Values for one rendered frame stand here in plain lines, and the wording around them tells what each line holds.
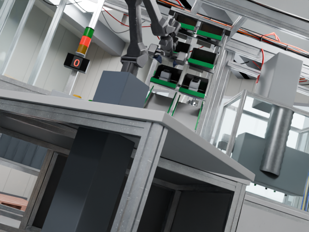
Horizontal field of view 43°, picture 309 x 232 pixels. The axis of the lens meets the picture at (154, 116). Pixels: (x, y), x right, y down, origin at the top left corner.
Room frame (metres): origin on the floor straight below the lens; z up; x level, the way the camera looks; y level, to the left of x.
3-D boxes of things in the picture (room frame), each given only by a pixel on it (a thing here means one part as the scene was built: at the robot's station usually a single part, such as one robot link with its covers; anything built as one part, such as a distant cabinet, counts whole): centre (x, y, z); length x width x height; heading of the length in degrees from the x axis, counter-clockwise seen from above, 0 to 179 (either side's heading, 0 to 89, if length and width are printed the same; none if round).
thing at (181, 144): (1.52, 0.12, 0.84); 0.90 x 0.70 x 0.03; 52
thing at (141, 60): (1.49, 0.15, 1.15); 0.09 x 0.07 x 0.06; 56
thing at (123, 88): (1.48, 0.15, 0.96); 0.14 x 0.14 x 0.20; 52
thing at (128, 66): (1.49, 0.15, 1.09); 0.07 x 0.07 x 0.06; 52
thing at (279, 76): (2.73, -0.82, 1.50); 0.38 x 0.21 x 0.88; 4
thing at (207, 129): (3.04, -0.44, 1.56); 0.09 x 0.04 x 1.39; 94
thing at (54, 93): (1.67, 0.35, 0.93); 0.21 x 0.07 x 0.06; 94
